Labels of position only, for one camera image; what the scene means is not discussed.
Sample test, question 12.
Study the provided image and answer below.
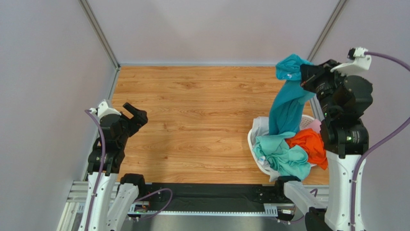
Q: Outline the teal blue t-shirt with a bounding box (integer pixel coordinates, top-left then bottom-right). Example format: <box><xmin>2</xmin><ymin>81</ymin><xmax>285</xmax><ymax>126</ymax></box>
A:
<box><xmin>269</xmin><ymin>53</ymin><xmax>314</xmax><ymax>135</ymax></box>

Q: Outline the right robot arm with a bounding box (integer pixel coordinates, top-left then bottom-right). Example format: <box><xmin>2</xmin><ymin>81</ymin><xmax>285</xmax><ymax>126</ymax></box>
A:
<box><xmin>280</xmin><ymin>56</ymin><xmax>373</xmax><ymax>231</ymax></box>

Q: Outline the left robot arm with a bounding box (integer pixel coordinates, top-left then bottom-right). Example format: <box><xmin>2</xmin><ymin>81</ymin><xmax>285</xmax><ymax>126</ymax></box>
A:
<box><xmin>78</xmin><ymin>100</ymin><xmax>148</xmax><ymax>231</ymax></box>

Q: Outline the white laundry basket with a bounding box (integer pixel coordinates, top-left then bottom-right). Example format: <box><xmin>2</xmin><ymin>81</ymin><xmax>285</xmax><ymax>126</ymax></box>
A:
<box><xmin>247</xmin><ymin>116</ymin><xmax>316</xmax><ymax>181</ymax></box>

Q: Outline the pink t-shirt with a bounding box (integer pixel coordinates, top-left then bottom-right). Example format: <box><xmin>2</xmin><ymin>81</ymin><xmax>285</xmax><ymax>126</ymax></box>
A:
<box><xmin>304</xmin><ymin>119</ymin><xmax>321</xmax><ymax>133</ymax></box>

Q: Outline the orange t-shirt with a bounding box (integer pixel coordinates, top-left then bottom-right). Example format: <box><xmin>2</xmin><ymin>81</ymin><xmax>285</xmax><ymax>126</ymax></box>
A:
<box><xmin>285</xmin><ymin>128</ymin><xmax>328</xmax><ymax>170</ymax></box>

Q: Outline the white t-shirt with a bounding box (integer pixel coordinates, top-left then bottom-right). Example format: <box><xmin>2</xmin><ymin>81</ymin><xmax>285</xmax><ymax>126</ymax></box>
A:
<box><xmin>247</xmin><ymin>116</ymin><xmax>282</xmax><ymax>182</ymax></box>

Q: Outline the mint green t-shirt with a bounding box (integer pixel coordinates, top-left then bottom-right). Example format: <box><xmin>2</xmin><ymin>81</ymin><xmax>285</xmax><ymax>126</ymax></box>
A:
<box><xmin>253</xmin><ymin>131</ymin><xmax>311</xmax><ymax>180</ymax></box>

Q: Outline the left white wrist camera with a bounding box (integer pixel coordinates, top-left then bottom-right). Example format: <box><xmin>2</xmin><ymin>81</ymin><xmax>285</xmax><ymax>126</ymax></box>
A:
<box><xmin>88</xmin><ymin>99</ymin><xmax>121</xmax><ymax>119</ymax></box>

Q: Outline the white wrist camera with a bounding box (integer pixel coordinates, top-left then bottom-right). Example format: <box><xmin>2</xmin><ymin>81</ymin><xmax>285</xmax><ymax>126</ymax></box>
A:
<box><xmin>88</xmin><ymin>99</ymin><xmax>121</xmax><ymax>119</ymax></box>
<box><xmin>330</xmin><ymin>47</ymin><xmax>372</xmax><ymax>76</ymax></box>

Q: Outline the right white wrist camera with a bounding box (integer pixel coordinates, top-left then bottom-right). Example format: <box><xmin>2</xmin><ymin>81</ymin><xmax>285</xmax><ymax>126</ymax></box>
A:
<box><xmin>330</xmin><ymin>47</ymin><xmax>372</xmax><ymax>76</ymax></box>

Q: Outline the aluminium frame rail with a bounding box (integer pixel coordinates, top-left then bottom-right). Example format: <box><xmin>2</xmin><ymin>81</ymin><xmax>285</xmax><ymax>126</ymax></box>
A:
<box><xmin>68</xmin><ymin>175</ymin><xmax>329</xmax><ymax>231</ymax></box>

